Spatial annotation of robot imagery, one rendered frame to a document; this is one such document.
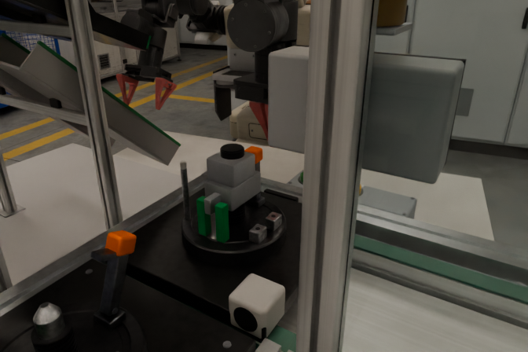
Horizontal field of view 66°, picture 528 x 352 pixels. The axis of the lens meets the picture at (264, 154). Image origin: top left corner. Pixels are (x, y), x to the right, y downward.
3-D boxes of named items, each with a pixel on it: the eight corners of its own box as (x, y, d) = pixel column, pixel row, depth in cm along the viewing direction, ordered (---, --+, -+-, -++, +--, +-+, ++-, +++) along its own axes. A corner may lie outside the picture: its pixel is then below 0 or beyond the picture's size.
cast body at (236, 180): (235, 183, 56) (233, 136, 54) (261, 192, 54) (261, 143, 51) (194, 209, 50) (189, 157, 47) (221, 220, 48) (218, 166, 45)
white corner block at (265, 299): (251, 298, 46) (251, 269, 45) (286, 314, 44) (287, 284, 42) (227, 326, 43) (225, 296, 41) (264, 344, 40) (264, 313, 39)
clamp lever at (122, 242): (110, 304, 39) (123, 229, 38) (124, 313, 38) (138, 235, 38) (77, 317, 36) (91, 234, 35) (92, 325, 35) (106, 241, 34)
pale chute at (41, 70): (127, 147, 78) (139, 128, 79) (168, 166, 70) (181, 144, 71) (-17, 57, 57) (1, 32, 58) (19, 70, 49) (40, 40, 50)
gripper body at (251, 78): (296, 103, 52) (298, 44, 49) (232, 93, 57) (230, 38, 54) (317, 92, 57) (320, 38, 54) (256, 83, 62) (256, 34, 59)
